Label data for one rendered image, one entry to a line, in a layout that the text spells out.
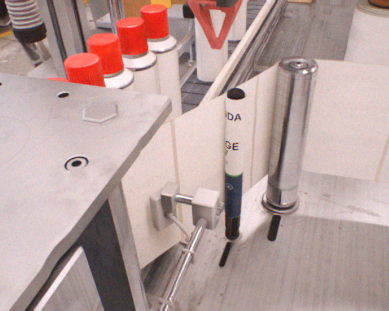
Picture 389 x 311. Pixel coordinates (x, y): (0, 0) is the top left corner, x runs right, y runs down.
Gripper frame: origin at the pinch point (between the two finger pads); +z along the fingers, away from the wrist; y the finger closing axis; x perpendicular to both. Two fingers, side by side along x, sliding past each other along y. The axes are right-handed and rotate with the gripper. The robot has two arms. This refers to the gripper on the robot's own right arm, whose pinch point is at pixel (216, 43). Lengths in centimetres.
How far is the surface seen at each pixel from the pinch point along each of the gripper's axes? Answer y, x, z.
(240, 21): 33.9, 5.0, 8.6
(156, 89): -13.4, 3.5, 1.2
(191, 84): 11.3, 8.6, 13.5
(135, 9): 50, 40, 13
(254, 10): 57, 7, 13
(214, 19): 12.7, 4.4, 1.0
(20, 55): 179, 222, 102
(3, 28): 227, 282, 102
